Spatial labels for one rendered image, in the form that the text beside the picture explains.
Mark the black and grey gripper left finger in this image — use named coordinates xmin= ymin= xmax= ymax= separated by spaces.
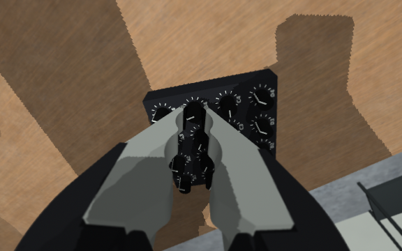
xmin=14 ymin=105 xmax=188 ymax=251

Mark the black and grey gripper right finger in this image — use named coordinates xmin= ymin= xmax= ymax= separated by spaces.
xmin=202 ymin=107 xmax=350 ymax=251

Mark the black knob box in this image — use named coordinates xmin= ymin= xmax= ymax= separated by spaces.
xmin=142 ymin=68 xmax=278 ymax=194

